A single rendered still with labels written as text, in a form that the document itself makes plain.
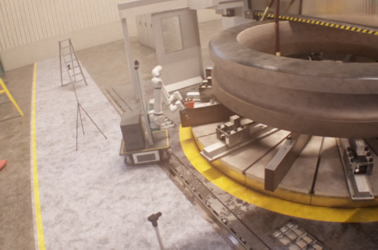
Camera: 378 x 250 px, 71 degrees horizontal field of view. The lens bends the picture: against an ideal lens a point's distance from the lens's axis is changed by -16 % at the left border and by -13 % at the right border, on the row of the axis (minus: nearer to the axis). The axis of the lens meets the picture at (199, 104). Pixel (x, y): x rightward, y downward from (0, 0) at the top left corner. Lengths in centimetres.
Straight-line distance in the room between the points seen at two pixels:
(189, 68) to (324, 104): 544
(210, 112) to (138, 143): 151
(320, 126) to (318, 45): 452
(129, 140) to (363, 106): 381
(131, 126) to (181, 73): 398
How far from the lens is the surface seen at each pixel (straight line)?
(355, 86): 413
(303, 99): 438
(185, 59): 889
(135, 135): 537
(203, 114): 591
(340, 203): 448
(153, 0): 815
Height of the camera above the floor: 308
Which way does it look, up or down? 24 degrees down
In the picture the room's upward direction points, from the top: 7 degrees counter-clockwise
